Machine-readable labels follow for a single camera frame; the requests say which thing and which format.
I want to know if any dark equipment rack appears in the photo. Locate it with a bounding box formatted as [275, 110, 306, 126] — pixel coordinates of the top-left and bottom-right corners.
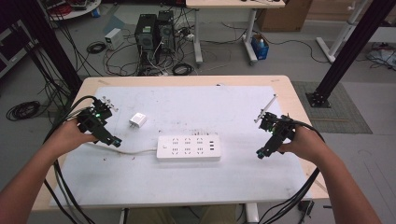
[0, 19, 37, 79]

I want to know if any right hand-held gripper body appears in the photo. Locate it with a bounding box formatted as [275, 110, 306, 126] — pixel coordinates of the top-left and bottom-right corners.
[253, 93, 296, 141]

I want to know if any right gripper black cable bundle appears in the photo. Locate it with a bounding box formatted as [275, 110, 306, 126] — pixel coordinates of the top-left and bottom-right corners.
[257, 119, 327, 224]

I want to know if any black computer tower with fan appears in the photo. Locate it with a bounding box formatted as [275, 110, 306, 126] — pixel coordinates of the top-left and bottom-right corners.
[156, 9, 177, 63]

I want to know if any brown cardboard box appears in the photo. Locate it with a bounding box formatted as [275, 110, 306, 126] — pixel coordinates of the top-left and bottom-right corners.
[255, 0, 314, 33]

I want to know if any large coil of black cable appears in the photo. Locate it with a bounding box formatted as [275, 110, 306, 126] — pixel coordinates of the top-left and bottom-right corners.
[6, 100, 42, 122]

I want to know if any pile of cables and parts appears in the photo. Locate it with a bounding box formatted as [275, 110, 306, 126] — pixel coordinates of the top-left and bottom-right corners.
[365, 42, 396, 72]

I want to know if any white metal stand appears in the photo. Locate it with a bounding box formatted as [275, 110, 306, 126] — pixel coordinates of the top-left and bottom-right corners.
[315, 0, 368, 64]

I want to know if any blue box with bottle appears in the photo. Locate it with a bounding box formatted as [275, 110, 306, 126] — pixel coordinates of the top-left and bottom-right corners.
[250, 33, 271, 62]

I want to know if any gripper black cable bundle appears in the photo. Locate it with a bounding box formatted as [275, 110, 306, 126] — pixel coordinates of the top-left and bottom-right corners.
[42, 94, 101, 224]
[257, 119, 327, 224]

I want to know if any round white table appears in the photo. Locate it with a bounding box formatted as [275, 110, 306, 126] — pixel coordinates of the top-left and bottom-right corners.
[39, 0, 103, 21]

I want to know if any black computer tower green label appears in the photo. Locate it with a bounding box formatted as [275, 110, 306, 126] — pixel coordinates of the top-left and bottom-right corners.
[134, 13, 159, 77]

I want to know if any person's left hand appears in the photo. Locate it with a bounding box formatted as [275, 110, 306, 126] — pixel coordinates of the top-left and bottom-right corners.
[50, 118, 98, 157]

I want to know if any white table mat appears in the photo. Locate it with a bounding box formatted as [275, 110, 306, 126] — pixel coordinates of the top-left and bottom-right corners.
[49, 85, 313, 208]

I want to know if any white table leg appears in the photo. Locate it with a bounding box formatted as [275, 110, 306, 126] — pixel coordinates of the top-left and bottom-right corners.
[244, 203, 261, 224]

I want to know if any light wooden table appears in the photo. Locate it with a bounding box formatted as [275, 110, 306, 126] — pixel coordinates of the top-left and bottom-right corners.
[31, 75, 331, 215]

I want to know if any small white equipment box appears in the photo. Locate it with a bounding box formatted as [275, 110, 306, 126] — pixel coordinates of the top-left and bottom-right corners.
[104, 27, 126, 51]

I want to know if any grey floor mat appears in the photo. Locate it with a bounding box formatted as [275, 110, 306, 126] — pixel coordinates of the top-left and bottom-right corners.
[290, 80, 374, 135]

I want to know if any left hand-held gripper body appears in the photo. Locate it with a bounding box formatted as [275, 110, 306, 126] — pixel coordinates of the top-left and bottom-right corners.
[76, 96, 120, 146]

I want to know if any white charger plug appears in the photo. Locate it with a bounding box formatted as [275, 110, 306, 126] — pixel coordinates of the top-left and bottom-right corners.
[128, 112, 149, 129]

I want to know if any white power strip cable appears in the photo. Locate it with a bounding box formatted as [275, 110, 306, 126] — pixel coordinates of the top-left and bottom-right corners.
[83, 141, 159, 156]

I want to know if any person's right hand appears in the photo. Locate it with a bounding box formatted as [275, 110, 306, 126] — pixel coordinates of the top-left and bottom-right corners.
[277, 124, 326, 161]

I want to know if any black metal frame post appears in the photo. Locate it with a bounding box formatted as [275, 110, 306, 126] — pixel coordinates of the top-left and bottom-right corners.
[11, 0, 84, 95]
[305, 0, 396, 109]

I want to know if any white-legged wooden desk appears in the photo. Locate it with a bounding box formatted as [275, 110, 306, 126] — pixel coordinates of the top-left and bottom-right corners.
[185, 0, 287, 67]

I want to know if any left gripper black cable bundle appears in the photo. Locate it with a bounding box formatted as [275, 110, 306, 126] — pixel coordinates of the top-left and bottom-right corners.
[42, 94, 101, 224]

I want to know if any white power strip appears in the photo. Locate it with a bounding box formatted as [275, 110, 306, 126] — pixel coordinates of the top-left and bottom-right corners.
[155, 133, 222, 162]

